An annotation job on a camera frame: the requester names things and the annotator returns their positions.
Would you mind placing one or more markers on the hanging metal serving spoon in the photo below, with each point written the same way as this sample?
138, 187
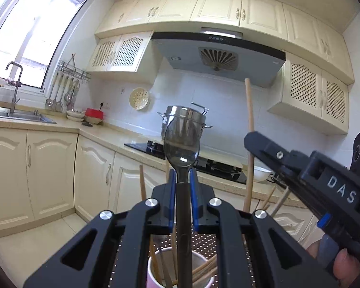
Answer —
71, 106

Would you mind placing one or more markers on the long wooden chopstick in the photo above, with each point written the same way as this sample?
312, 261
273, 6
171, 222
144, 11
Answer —
250, 105

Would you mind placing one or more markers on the cream upper wall cabinets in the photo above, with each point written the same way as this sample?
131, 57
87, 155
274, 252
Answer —
222, 6

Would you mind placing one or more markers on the beige kitchen countertop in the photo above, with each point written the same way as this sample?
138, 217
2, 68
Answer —
108, 138

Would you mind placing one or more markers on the kitchen window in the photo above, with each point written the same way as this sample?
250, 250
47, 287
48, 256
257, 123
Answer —
33, 30

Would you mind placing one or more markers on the cream lattice door cabinet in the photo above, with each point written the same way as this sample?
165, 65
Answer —
318, 96
120, 54

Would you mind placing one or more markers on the cream perforated steamer plate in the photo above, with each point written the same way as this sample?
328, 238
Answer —
139, 98

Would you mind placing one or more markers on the pink cup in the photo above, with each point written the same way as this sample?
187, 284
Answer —
202, 259

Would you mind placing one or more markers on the black gas hob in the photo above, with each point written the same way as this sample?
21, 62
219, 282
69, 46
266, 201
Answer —
222, 169

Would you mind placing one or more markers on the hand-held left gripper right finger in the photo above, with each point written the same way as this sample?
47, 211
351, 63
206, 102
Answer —
193, 199

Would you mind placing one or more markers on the hanging metal spatula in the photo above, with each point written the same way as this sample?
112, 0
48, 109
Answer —
59, 105

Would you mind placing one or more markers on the set of wooden chopsticks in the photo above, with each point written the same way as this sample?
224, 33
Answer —
142, 183

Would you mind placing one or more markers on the stack of white bowls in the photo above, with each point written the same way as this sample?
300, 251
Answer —
75, 115

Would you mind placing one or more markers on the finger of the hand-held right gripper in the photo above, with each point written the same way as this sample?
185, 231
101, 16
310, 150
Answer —
267, 147

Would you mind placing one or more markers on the stainless steel sink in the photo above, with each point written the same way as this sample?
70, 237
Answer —
18, 116

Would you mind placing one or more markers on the grey range hood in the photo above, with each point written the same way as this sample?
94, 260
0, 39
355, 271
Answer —
216, 57

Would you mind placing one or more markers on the white wall socket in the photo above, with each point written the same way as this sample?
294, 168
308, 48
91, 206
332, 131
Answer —
105, 105

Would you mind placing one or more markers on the red container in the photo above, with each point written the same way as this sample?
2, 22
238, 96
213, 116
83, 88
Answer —
94, 113

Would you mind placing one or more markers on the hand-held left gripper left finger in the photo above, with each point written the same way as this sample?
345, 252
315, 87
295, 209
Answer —
171, 199

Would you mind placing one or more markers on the metal wall utensil rack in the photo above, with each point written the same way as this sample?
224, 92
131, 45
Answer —
72, 70

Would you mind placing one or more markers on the stainless steel steamer pot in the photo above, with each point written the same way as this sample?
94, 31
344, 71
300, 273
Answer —
202, 122

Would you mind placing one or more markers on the hanging metal skimmer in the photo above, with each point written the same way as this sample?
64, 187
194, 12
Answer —
68, 96

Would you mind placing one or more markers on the person's right hand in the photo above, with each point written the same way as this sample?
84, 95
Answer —
346, 265

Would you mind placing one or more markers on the hanging metal ladle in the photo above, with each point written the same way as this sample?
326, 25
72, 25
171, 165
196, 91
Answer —
49, 102

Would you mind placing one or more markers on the grey sink faucet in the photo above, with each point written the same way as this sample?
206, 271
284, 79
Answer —
16, 81

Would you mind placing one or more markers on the cream base cabinets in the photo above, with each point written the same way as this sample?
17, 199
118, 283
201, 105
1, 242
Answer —
48, 168

